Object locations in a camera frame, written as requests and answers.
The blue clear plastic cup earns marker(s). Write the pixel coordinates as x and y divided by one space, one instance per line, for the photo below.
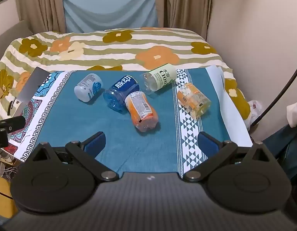
119 91

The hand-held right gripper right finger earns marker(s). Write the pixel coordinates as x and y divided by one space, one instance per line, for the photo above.
207 144

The white paper sheet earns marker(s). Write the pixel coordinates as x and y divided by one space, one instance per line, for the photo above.
235 120

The clear cup with green label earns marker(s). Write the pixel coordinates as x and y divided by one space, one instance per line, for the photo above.
159 79

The floral striped blanket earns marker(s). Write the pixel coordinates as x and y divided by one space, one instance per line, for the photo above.
129 48

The light blue curtain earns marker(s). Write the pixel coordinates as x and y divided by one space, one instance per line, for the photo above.
109 7

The beige curtain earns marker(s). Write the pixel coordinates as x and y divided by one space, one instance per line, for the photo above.
182 4
40 4

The person's blue jeans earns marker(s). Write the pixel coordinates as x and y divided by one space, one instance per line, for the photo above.
287 149

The person's white sleeve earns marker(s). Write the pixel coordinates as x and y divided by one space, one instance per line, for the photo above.
295 114

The grey sofa back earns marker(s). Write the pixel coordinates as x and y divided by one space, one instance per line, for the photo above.
11 33

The teal patterned tablecloth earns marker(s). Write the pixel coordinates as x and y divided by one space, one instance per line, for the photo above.
129 130

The orange label plastic cup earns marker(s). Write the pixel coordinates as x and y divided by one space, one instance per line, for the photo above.
141 110

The yellow clear plastic cup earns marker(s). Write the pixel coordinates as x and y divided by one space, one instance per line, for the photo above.
193 99

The white plastic bag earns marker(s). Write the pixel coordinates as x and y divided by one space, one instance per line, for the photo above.
255 110

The white cup with blue label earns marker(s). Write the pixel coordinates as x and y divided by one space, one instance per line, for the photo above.
88 87

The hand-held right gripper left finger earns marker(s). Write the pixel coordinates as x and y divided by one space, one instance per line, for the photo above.
97 143

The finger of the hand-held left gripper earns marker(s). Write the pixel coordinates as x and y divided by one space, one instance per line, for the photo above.
13 123

